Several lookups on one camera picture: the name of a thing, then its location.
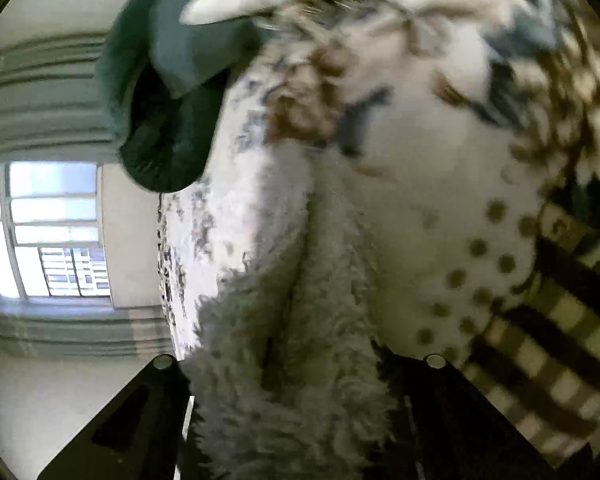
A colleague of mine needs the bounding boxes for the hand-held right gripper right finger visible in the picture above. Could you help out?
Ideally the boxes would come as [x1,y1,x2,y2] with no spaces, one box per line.
[375,345,563,480]

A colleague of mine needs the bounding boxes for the window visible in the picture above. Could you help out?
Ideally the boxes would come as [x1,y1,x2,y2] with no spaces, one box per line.
[0,161,115,306]

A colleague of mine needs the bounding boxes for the white brown spotted printed blanket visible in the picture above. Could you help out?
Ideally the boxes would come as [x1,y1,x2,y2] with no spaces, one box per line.
[156,0,600,368]

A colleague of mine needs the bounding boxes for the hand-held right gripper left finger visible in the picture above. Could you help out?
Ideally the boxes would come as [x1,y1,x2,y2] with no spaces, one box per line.
[36,354,197,480]

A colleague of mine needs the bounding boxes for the white fleece pants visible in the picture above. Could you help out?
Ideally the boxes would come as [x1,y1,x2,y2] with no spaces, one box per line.
[180,147,418,480]

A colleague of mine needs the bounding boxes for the dark green cloth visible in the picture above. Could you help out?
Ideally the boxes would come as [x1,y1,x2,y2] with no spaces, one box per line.
[95,0,263,194]

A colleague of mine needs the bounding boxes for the brown cream striped cloth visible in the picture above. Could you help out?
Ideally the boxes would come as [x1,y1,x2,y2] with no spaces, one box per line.
[460,195,600,468]

